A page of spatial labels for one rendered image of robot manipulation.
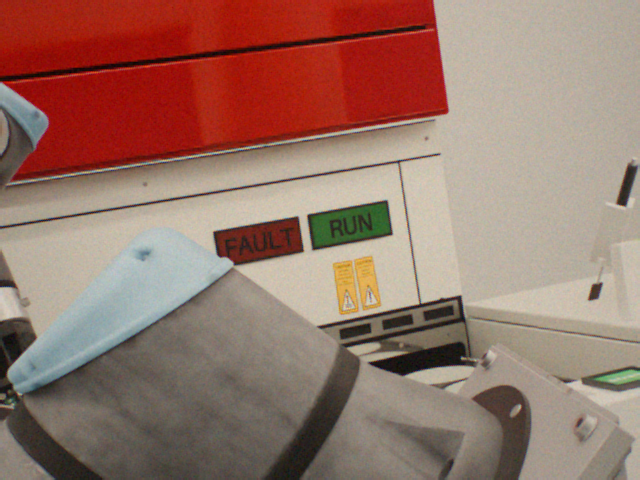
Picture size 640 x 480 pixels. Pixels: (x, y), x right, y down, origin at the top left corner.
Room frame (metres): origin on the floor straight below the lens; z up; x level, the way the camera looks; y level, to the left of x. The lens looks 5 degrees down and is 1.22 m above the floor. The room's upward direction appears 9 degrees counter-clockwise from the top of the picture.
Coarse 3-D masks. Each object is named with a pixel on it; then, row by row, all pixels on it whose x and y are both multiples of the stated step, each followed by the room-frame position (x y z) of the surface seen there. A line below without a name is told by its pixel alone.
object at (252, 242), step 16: (272, 224) 1.62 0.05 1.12; (288, 224) 1.63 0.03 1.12; (224, 240) 1.60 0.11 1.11; (240, 240) 1.60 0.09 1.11; (256, 240) 1.61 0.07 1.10; (272, 240) 1.62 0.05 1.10; (288, 240) 1.63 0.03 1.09; (224, 256) 1.60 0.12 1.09; (240, 256) 1.60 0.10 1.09; (256, 256) 1.61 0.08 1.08
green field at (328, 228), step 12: (384, 204) 1.68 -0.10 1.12; (312, 216) 1.64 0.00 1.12; (324, 216) 1.65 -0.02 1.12; (336, 216) 1.65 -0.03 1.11; (348, 216) 1.66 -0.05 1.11; (360, 216) 1.67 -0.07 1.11; (372, 216) 1.67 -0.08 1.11; (384, 216) 1.68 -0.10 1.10; (312, 228) 1.64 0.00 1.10; (324, 228) 1.65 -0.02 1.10; (336, 228) 1.65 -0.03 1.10; (348, 228) 1.66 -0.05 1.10; (360, 228) 1.67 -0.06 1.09; (372, 228) 1.67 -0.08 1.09; (384, 228) 1.68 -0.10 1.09; (324, 240) 1.65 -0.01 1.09; (336, 240) 1.65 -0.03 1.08
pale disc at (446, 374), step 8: (432, 368) 1.63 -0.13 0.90; (440, 368) 1.62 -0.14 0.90; (448, 368) 1.61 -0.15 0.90; (456, 368) 1.61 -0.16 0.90; (464, 368) 1.60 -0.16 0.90; (472, 368) 1.59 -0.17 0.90; (408, 376) 1.60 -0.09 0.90; (416, 376) 1.59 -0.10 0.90; (424, 376) 1.59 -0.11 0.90; (432, 376) 1.58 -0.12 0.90; (440, 376) 1.57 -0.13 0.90; (448, 376) 1.56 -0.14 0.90; (456, 376) 1.56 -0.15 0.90; (464, 376) 1.55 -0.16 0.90
